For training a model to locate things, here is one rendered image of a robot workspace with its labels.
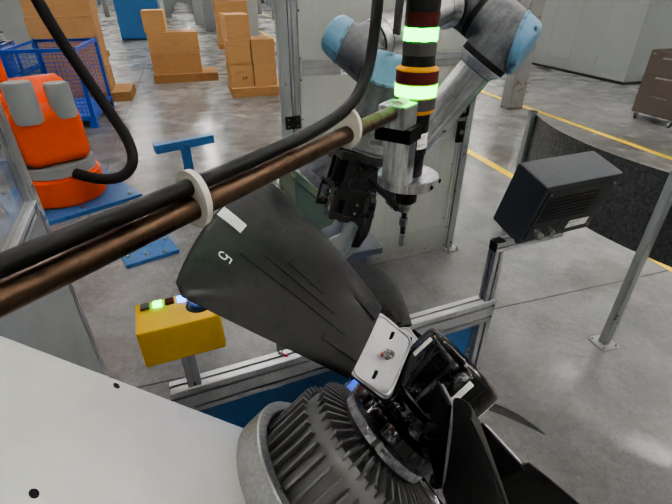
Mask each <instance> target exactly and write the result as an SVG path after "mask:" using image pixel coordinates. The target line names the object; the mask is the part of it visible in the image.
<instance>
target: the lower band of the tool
mask: <svg viewBox="0 0 672 504"><path fill-rule="evenodd" d="M396 69H397V70H399V71H403V72H412V73H430V72H436V71H439V68H438V67H437V66H436V65H435V66H433V67H425V68H417V67H406V66H402V65H401V64H400V65H399V66H397V67H396ZM396 83H397V82H396ZM397 84H399V85H403V86H411V87H428V86H434V85H437V84H438V83H436V84H433V85H406V84H400V83H397ZM434 110H435V109H434ZM434 110H432V111H428V112H417V116H423V115H429V114H431V113H432V112H434Z"/></svg>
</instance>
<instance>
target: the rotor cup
mask: <svg viewBox="0 0 672 504"><path fill-rule="evenodd" d="M429 337H431V339H432V341H431V342H430V343H429V344H428V345H427V346H426V347H425V348H424V349H422V350H421V351H420V352H419V353H418V354H417V355H416V356H414V354H413V352H414V351H415V350H417V349H418V348H419V347H420V346H421V345H422V344H423V343H424V342H425V341H426V340H427V339H428V338H429ZM462 358H463V359H464V360H465V361H466V362H467V364H466V363H465V362H464V361H463V359H462ZM436 381H440V383H441V384H444V386H445V387H446V389H447V391H448V393H449V395H450V397H451V398H452V397H453V396H454V395H455V394H456V393H457V392H458V391H459V390H461V389H462V388H463V387H464V386H465V385H466V384H467V383H468V382H469V381H470V382H471V383H472V384H473V385H474V386H473V387H472V388H471V389H470V390H469V391H468V392H467V393H466V394H464V395H463V396H462V397H461V399H464V400H466V401H467V402H468V403H469V404H470V405H471V406H472V408H473V410H474V412H475V414H476V416H477V418H479V417H480V416H481V415H482V414H483V413H484V412H485V411H487V410H488V409H489V408H490V407H491V406H492V405H493V404H494V403H495V402H496V401H497V400H498V398H499V397H498V393H497V391H496V390H495V389H494V387H493V386H492V385H491V384H490V383H489V382H488V380H487V379H486V378H485V377H484V376H483V375H482V374H481V373H480V372H479V370H478V369H477V368H476V367H475V366H474V365H473V364H472V363H471V362H470V361H469V360H468V359H467V358H466V357H465V356H464V355H463V354H462V353H461V351H460V350H459V349H458V348H457V347H456V346H455V345H454V344H453V343H452V342H451V341H450V340H449V339H448V338H446V337H445V336H444V335H443V334H442V333H441V332H440V331H439V330H438V329H436V328H430V329H428V330H427V331H426V332H425V333H424V334H423V335H422V336H420V337H419V338H418V339H417V340H416V341H415V342H414V343H413V344H412V345H411V348H410V350H409V353H408V355H407V358H406V360H405V363H404V365H403V368H402V370H401V373H400V375H399V378H398V380H397V383H396V385H395V388H394V390H393V393H392V395H391V396H390V397H389V398H387V399H384V400H383V401H380V400H379V399H378V398H377V397H375V396H374V395H373V394H372V393H371V392H369V391H368V390H367V389H366V388H364V387H363V386H362V385H361V384H360V383H357V385H356V391H357V395H358V398H359V401H360V403H361V405H362V407H363V409H364V411H365V412H366V414H367V416H368V417H369V419H370V420H371V422H372V423H373V425H374V426H375V428H376V429H377V430H378V432H379V433H380V434H381V436H382V437H383V438H384V439H385V440H386V442H387V443H388V444H389V445H390V446H391V447H392V449H393V450H394V451H395V452H396V453H397V454H398V455H399V456H400V457H401V458H402V459H403V460H404V461H406V462H407V463H408V464H409V465H410V466H412V467H413V468H414V469H416V470H417V471H419V472H421V473H423V474H426V475H432V474H433V473H434V472H433V469H432V465H431V462H430V459H429V455H428V448H429V439H430V438H426V437H425V425H426V423H431V422H432V413H433V405H434V396H435V387H436Z"/></svg>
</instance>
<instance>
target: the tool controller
mask: <svg viewBox="0 0 672 504"><path fill-rule="evenodd" d="M622 175H623V172H622V171H620V170H619V169H618V168H616V167H615V166H614V165H612V164H611V163H610V162H608V161H607V160H606V159H604V158H603V157H602V156H600V155H599V154H598V153H596V152H595V151H588V152H582V153H576V154H570V155H564V156H558V157H552V158H547V159H541V160H535V161H529V162H523V163H519V164H518V167H517V169H516V171H515V173H514V175H513V177H512V179H511V181H510V183H509V186H508V188H507V190H506V192H505V194H504V196H503V198H502V200H501V202H500V205H499V207H498V209H497V211H496V213H495V215H494V217H493V218H494V220H495V221H496V222H497V223H498V224H499V225H500V227H501V228H502V229H503V230H504V231H505V232H506V233H507V234H508V235H509V236H510V237H511V238H513V239H514V240H515V243H517V244H518V243H522V242H526V241H530V240H534V239H536V240H541V239H542V238H543V237H547V236H548V237H549V238H550V237H553V236H554V235H555V234H559V233H563V232H567V231H571V230H575V229H579V228H584V227H587V226H588V225H589V223H590V222H591V220H592V219H593V217H594V216H595V214H596V213H597V212H598V210H599V209H600V207H601V206H602V204H603V203H604V201H605V200H606V199H607V197H608V196H609V194H610V193H611V191H612V190H613V188H614V187H615V186H616V184H617V183H618V181H619V180H620V178H621V177H622Z"/></svg>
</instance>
